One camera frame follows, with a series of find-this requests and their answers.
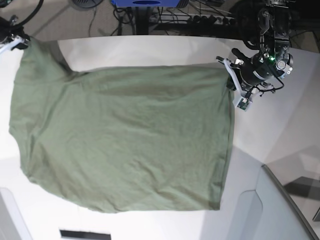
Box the white label with black bar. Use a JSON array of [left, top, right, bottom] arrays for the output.
[[59, 229, 112, 240]]

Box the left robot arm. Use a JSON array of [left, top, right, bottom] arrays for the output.
[[230, 0, 293, 92]]

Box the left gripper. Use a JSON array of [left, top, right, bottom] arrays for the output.
[[226, 57, 272, 91]]

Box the green t-shirt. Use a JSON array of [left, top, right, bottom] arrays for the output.
[[9, 39, 235, 213]]

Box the black power strip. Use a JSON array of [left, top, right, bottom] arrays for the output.
[[187, 15, 237, 26]]

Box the blue bin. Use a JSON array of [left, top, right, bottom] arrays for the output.
[[111, 0, 180, 8]]

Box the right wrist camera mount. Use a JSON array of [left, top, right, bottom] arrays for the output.
[[0, 35, 30, 54]]

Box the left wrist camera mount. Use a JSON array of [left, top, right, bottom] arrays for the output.
[[216, 56, 286, 113]]

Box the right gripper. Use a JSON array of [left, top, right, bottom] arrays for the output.
[[0, 17, 24, 44]]

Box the grey metal table-side rail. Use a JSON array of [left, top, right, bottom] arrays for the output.
[[262, 164, 319, 240]]

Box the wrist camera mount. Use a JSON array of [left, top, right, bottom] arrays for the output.
[[216, 56, 286, 113], [0, 35, 30, 54]]

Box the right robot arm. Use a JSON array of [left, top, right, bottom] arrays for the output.
[[0, 0, 44, 49]]

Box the black floor fan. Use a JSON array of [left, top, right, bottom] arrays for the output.
[[71, 0, 103, 9]]

